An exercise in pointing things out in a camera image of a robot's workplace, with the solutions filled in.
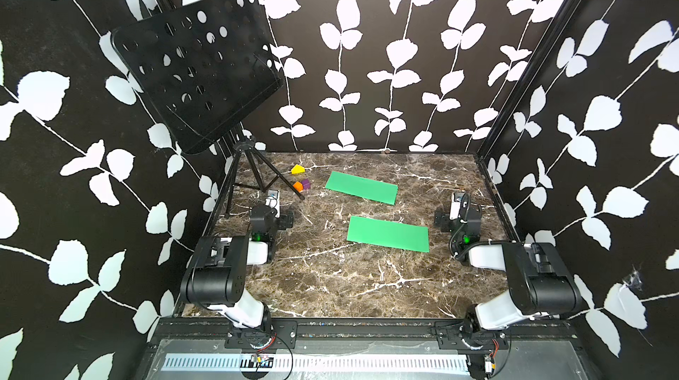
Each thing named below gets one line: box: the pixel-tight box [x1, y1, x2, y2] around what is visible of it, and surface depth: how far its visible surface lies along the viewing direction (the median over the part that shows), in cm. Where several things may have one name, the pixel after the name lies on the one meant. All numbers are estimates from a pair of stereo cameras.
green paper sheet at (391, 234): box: [346, 215, 430, 253], surface depth 98 cm
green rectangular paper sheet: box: [325, 170, 398, 206], surface depth 111 cm
